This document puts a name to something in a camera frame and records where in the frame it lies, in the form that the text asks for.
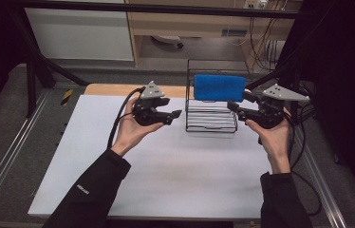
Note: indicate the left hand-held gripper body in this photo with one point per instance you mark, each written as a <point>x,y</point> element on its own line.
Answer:
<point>148,109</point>

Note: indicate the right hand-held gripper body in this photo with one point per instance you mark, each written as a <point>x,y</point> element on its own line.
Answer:
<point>269,112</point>

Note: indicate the blue towel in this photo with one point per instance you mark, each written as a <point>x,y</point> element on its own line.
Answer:
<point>219,88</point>

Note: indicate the person's left hand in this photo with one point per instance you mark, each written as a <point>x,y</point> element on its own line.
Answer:
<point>131,133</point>

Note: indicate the person's right hand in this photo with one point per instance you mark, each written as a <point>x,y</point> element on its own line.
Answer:
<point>272,142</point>

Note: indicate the wooden table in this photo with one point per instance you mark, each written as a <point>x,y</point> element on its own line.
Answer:
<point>109,89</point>

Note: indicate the office chair base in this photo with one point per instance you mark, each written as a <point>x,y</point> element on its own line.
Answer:
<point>167,39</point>

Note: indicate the white table cover sheet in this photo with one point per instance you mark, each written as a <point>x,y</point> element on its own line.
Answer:
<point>166,177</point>

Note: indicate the wooden desk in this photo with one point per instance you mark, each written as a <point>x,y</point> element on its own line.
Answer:
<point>182,23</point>

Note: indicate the yellow black tape strip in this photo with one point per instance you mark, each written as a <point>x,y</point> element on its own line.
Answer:
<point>66,97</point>

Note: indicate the white power strip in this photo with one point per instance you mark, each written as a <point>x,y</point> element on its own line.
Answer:
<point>254,3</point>

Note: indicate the white cabinet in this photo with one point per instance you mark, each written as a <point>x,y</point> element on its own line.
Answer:
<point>80,34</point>

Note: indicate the black metal frame stand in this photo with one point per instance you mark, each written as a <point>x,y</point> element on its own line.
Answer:
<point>31,79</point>
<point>294,79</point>

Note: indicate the aluminium floor rail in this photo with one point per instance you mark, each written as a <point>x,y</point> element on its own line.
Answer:
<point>318,177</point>
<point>8,155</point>

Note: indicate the black metal frame crossbar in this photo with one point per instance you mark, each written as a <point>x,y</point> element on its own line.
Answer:
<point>166,9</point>

